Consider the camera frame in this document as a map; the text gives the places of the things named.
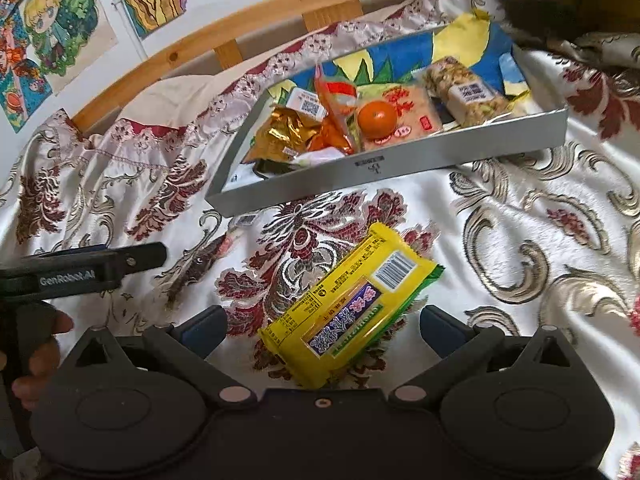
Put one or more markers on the wooden bed headboard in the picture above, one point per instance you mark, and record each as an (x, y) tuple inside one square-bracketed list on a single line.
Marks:
[(200, 40)]

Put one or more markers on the rice cracker packet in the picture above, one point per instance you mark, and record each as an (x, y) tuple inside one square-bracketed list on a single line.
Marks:
[(417, 115)]

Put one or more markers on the white green snack packet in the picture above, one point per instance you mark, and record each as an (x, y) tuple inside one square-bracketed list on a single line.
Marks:
[(314, 157)]

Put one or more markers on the floral printed blanket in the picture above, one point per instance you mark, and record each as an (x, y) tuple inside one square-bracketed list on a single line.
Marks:
[(525, 220)]

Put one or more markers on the small white snack packet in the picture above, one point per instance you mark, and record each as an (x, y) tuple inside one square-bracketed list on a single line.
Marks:
[(306, 103)]

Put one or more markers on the grey shallow tray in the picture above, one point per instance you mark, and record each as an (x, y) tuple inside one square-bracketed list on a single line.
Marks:
[(450, 147)]

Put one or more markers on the green cartoon wall poster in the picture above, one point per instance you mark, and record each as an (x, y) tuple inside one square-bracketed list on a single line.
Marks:
[(55, 20)]

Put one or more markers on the white barcode label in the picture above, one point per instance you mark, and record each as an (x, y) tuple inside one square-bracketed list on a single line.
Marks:
[(247, 219)]

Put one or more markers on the person's left hand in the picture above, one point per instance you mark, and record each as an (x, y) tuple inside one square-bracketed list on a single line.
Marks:
[(45, 360)]

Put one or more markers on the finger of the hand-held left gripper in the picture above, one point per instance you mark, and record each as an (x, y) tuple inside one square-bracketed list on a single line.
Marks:
[(145, 257), (82, 250)]

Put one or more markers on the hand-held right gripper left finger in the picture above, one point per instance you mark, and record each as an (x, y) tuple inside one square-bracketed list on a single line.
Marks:
[(205, 331)]

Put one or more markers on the beige pillow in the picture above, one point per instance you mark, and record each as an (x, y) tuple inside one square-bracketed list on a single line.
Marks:
[(165, 101)]

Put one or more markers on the gold foil snack packet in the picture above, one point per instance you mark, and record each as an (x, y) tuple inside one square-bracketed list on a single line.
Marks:
[(285, 136)]

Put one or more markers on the orange snack packet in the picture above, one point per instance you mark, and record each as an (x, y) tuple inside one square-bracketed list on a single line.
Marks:
[(332, 130)]

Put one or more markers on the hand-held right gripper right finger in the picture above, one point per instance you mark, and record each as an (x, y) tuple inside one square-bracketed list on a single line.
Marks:
[(441, 331)]

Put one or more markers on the nut bar snack packet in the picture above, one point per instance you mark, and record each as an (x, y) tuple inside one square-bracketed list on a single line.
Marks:
[(472, 99)]

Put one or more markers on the yellow snack packet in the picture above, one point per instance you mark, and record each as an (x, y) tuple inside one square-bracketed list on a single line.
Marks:
[(350, 305)]

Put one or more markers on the blue orange wall poster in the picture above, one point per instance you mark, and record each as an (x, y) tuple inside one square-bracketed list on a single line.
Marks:
[(15, 97)]

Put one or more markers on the tangerine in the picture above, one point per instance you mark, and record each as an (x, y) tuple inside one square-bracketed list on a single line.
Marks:
[(376, 119)]

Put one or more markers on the colourful painted tray liner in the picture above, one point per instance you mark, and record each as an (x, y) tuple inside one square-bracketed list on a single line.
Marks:
[(400, 55)]

